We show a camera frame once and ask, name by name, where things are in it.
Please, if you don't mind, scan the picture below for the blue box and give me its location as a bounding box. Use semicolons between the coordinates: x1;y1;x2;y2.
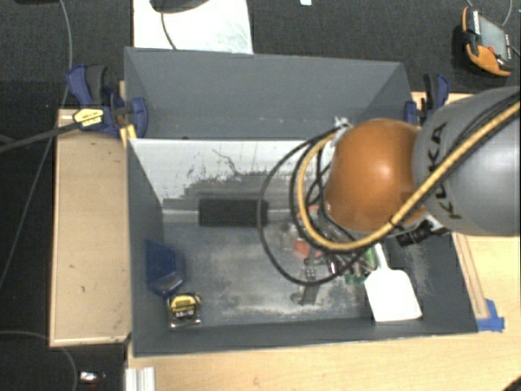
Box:
144;239;186;297

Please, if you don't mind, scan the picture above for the grey metal bin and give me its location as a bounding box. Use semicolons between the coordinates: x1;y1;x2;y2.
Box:
123;46;479;358

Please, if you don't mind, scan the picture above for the pale grey metal gripper finger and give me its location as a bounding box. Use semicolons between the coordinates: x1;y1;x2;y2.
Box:
290;268;319;306

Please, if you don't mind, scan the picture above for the white plastic bottle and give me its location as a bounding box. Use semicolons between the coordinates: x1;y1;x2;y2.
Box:
362;243;424;323

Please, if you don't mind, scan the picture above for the black cylinder on white bracket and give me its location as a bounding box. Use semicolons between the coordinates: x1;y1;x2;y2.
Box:
395;213;450;248

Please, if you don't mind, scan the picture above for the yellow and black tape measure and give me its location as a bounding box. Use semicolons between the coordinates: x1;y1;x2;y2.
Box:
167;292;204;330

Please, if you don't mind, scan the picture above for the black flat block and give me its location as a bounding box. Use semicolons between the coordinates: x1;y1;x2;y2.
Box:
198;198;269;228

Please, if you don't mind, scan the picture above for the pale wood board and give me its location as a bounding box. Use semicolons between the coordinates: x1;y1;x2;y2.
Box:
48;109;134;348

